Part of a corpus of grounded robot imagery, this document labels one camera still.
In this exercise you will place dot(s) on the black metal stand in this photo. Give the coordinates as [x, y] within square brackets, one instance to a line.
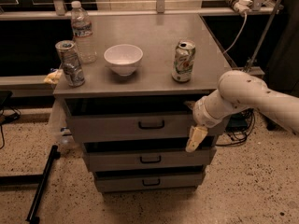
[40, 180]

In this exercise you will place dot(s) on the grey top drawer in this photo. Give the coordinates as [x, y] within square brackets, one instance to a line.
[117, 127]

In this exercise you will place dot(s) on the grey drawer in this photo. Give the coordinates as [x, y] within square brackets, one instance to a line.
[141, 182]
[138, 160]
[117, 127]

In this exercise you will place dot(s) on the silver soda can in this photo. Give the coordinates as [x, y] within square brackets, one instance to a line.
[70, 63]

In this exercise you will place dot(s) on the clear plastic water bottle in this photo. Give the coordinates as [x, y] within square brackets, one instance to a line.
[83, 33]

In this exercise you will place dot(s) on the yellow crumpled wrapper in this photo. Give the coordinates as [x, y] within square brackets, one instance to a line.
[53, 77]

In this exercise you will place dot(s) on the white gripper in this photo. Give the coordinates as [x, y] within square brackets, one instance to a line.
[202, 115]

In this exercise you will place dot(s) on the metal frame rail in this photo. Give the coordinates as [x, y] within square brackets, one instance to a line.
[258, 7]

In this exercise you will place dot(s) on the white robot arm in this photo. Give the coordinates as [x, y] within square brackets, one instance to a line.
[236, 92]

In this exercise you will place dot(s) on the grey drawer cabinet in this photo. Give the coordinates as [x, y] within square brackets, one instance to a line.
[151, 89]

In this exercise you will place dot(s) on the white power strip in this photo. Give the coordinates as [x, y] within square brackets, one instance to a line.
[239, 6]

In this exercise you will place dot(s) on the grey bottom drawer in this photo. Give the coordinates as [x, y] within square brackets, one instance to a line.
[141, 182]

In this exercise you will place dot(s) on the green white soda can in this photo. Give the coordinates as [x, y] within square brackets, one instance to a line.
[183, 61]

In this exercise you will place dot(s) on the grey middle drawer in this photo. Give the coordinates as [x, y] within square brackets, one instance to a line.
[138, 160]

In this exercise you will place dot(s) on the white bowl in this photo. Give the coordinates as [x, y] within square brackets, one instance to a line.
[123, 59]

